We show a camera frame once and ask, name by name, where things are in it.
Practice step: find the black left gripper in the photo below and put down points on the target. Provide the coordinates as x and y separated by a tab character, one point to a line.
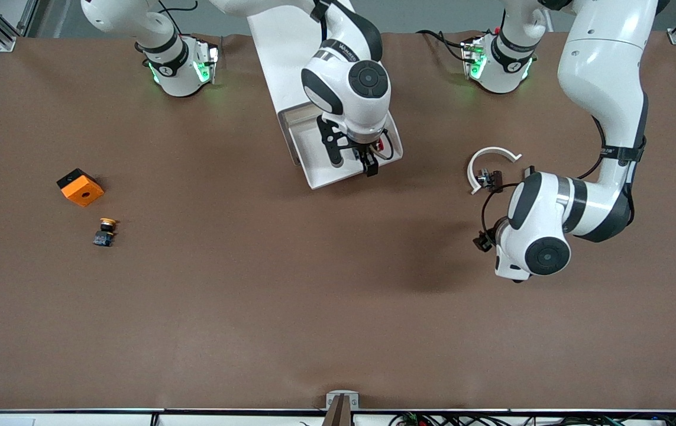
495	177

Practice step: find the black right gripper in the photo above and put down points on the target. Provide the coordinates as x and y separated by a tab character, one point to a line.
365	152

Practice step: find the red mushroom push button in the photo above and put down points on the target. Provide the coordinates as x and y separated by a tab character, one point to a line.
381	142

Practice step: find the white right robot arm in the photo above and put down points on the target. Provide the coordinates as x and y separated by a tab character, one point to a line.
349	106

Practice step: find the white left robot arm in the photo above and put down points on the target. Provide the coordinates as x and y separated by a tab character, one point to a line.
604	71

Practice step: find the yellow mushroom push button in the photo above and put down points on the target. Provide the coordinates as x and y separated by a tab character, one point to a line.
104	238

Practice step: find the orange and black button box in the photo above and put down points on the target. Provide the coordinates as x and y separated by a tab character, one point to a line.
83	192

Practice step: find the brown connector block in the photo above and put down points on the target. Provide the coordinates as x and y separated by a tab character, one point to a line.
495	177

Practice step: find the white curved plastic part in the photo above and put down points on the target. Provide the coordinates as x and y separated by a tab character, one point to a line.
494	149

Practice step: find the grey metal bracket post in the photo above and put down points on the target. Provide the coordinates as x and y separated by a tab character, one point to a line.
342	414

